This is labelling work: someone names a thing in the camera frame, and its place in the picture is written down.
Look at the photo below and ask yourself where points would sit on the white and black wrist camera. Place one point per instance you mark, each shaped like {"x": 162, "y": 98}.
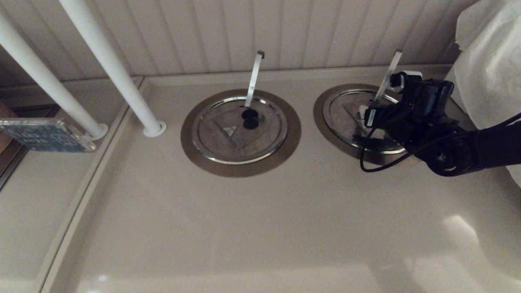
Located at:
{"x": 409, "y": 79}

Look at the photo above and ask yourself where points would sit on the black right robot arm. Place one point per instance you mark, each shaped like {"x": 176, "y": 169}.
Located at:
{"x": 488, "y": 146}

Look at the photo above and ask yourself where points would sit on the white cloth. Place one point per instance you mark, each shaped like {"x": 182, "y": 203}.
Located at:
{"x": 488, "y": 61}

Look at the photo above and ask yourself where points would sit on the white pole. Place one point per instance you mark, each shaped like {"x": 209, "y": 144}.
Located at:
{"x": 40, "y": 77}
{"x": 110, "y": 65}

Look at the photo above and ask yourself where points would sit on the steel lid with black knob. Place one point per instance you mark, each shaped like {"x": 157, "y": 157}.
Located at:
{"x": 228, "y": 142}
{"x": 338, "y": 118}

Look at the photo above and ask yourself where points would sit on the clear acrylic sign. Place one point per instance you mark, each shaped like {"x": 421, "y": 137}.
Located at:
{"x": 44, "y": 136}

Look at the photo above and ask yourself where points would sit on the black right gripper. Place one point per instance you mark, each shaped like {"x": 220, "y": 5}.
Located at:
{"x": 390, "y": 122}

